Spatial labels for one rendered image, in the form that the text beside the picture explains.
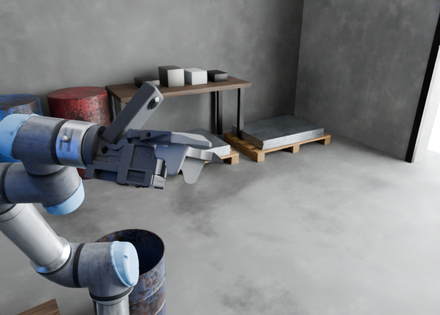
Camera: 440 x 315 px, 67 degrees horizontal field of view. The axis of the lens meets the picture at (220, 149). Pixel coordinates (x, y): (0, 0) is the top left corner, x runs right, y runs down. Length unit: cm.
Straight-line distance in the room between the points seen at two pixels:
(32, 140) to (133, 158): 16
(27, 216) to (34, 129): 26
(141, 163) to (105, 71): 371
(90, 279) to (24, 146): 48
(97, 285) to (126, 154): 54
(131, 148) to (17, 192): 24
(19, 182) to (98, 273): 38
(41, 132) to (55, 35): 353
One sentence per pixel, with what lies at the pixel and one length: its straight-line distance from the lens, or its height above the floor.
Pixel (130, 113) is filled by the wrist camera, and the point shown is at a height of 152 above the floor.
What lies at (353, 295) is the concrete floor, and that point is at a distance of 245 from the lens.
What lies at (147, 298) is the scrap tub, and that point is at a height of 31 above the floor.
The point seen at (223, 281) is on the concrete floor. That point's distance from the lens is 238.
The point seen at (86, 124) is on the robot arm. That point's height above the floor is 150.
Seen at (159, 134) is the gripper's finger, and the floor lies 151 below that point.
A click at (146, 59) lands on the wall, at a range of 430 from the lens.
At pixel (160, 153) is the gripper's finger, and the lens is 48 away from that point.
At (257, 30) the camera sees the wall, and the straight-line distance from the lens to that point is 502.
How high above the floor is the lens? 167
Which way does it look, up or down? 23 degrees down
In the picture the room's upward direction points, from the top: straight up
